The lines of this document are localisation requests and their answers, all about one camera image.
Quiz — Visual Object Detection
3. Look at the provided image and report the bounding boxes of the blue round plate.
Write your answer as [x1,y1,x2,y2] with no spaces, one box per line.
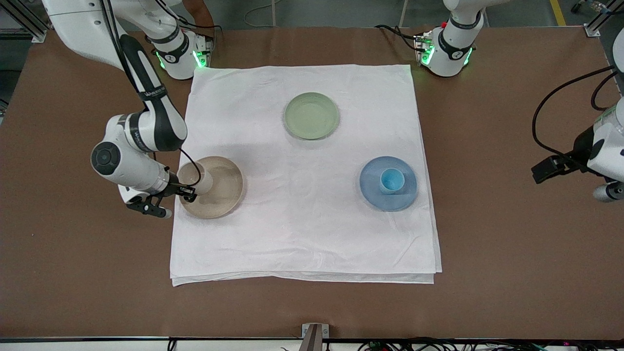
[359,156,419,212]

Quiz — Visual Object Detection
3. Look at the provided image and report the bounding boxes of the short black left gripper cable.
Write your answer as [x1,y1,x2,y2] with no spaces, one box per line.
[590,72,620,112]

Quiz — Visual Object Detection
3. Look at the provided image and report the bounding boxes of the person bare legs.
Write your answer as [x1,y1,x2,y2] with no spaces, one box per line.
[183,0,215,29]

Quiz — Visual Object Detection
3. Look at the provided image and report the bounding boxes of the black arm base cable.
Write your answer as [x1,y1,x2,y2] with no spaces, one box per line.
[176,15,221,45]
[374,24,421,51]

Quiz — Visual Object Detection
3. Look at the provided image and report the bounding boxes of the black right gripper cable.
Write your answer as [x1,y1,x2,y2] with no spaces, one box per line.
[99,0,202,188]

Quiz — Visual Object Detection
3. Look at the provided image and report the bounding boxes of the black right arm base cable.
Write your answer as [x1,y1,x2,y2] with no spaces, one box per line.
[176,15,221,45]

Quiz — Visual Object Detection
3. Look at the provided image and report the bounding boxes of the long black left gripper cable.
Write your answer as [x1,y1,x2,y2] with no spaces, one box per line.
[532,66,618,157]

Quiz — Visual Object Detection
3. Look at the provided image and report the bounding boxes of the aluminium frame post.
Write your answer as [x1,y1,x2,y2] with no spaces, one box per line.
[0,0,47,42]
[583,0,624,38]

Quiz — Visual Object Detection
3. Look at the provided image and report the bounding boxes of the green round plate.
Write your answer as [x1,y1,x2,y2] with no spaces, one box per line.
[283,92,340,140]

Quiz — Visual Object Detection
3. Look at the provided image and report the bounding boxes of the white mug black handle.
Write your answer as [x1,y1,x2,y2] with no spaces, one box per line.
[177,162,215,196]

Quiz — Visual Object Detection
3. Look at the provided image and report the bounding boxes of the white table cloth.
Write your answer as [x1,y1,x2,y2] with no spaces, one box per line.
[170,64,443,287]

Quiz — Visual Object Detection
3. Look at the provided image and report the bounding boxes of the blue cup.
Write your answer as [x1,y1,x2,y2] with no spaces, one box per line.
[380,168,405,195]

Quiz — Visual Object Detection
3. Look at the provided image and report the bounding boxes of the beige gray round plate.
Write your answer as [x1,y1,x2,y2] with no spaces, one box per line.
[178,156,245,219]

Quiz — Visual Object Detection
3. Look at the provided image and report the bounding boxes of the black left arm base cable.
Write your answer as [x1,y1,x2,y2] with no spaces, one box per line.
[374,24,421,51]

